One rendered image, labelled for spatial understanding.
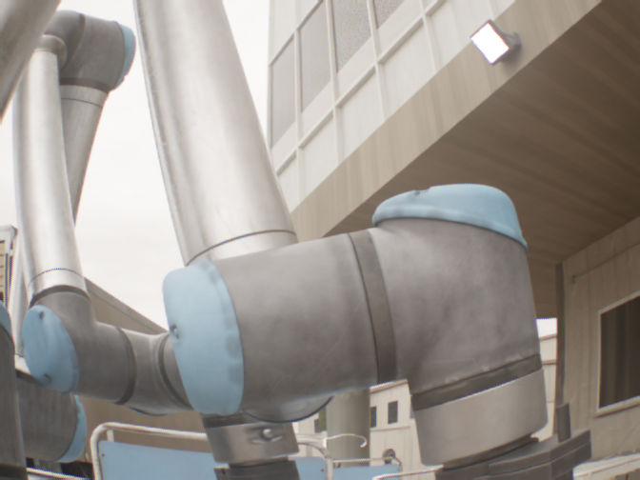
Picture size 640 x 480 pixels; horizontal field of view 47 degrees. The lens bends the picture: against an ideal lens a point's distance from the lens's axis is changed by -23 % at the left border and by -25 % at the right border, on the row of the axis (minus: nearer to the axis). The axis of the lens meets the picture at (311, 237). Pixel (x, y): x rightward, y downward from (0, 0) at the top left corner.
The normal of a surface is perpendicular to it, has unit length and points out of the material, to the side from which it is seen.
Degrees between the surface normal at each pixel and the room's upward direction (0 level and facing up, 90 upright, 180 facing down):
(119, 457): 90
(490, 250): 92
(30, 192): 77
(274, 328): 97
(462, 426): 100
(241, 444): 97
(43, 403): 107
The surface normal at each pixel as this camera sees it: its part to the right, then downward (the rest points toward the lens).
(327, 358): 0.11, 0.34
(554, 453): 0.43, -0.26
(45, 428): 0.70, 0.08
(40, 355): -0.65, -0.12
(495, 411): -0.04, -0.17
